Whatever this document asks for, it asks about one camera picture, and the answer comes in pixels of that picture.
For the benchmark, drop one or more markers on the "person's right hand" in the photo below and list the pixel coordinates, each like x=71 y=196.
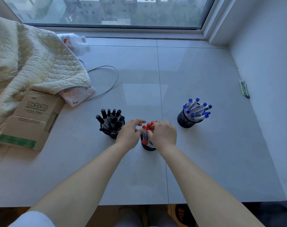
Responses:
x=164 y=135

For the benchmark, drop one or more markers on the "person's left hand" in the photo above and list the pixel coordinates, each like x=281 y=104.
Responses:
x=128 y=137

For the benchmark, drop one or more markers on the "person's right thumb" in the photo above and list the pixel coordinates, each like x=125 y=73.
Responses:
x=150 y=135

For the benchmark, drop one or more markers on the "person's left thumb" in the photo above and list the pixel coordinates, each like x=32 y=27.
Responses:
x=139 y=132

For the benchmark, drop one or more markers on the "bunch of red-capped markers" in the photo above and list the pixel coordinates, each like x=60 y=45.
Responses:
x=148 y=127

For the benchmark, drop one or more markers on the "person's right forearm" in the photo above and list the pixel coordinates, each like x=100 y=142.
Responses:
x=202 y=186

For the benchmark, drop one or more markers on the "person's left forearm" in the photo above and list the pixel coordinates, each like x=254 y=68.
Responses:
x=84 y=184

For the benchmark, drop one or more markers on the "black mesh holder, red markers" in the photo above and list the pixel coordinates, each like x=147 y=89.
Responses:
x=147 y=147

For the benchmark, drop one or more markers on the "bunch of black-capped markers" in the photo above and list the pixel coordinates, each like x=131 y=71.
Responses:
x=111 y=120

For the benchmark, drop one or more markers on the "black mesh holder, blue markers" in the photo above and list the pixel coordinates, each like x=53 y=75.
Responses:
x=184 y=121

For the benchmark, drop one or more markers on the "bunch of blue-capped markers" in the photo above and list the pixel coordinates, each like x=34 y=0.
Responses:
x=197 y=109

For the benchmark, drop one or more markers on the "pink cloth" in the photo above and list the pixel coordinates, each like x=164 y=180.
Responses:
x=78 y=95

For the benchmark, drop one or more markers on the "person's grey trouser legs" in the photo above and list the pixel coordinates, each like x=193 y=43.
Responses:
x=143 y=217

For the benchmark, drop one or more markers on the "black sandal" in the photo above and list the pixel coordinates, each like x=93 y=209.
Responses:
x=184 y=216

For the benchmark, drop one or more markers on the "green pen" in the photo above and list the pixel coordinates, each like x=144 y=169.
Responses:
x=241 y=87

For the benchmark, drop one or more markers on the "white pen with black tip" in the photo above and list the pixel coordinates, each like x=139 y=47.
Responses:
x=246 y=91

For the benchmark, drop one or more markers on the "brown cardboard box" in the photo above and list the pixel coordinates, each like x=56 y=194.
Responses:
x=32 y=120

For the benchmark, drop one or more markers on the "clear plastic bottle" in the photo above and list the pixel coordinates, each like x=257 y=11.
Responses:
x=71 y=40

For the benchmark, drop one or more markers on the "window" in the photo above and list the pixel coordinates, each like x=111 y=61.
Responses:
x=115 y=11

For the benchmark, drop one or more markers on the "cream quilted blanket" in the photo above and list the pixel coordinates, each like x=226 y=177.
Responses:
x=27 y=61

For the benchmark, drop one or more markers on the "white sleeve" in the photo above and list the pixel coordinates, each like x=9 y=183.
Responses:
x=32 y=219

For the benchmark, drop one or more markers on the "dark grey cloth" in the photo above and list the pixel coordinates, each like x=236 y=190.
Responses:
x=273 y=213

